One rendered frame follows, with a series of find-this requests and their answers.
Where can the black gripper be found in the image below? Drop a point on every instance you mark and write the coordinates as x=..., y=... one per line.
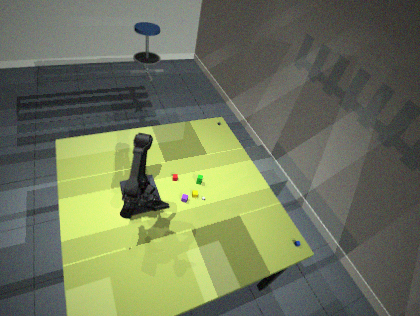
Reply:
x=152, y=203

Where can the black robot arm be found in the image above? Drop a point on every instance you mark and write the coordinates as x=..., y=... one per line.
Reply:
x=138, y=182

